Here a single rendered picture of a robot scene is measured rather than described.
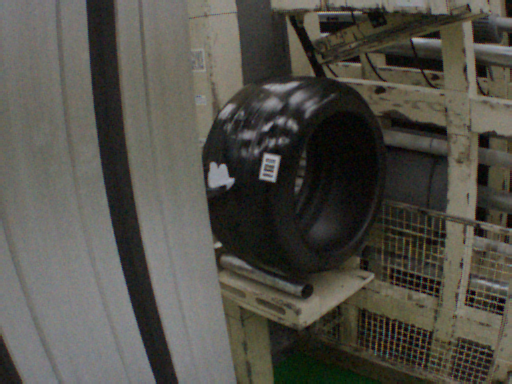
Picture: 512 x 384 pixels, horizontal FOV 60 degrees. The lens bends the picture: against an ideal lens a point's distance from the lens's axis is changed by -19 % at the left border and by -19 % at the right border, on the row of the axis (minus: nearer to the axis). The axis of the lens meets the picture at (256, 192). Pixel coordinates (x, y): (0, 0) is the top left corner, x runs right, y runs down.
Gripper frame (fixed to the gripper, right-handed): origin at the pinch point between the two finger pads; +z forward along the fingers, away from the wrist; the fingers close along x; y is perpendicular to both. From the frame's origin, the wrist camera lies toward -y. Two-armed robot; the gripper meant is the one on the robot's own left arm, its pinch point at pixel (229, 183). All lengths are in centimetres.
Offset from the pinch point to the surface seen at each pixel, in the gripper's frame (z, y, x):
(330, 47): 56, 33, 13
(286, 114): 10.9, 16.1, -8.2
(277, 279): 15.8, -30.2, -0.5
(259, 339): 35, -71, 26
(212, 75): 17.8, 24.3, 27.2
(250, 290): 13.7, -35.9, 8.1
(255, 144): 3.9, 9.3, -4.8
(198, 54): 16.6, 31.2, 32.5
